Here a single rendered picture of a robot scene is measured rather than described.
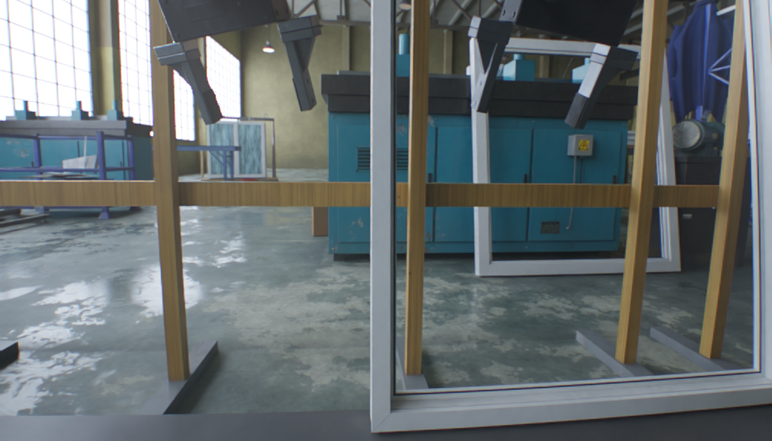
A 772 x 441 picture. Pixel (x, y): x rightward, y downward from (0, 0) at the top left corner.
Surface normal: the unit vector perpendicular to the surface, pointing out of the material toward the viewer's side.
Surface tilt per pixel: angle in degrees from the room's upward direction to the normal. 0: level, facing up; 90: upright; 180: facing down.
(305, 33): 114
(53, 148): 90
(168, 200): 90
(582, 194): 90
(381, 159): 82
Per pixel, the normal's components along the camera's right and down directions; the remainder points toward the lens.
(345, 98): 0.08, 0.11
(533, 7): 0.08, 0.50
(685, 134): -0.91, 0.04
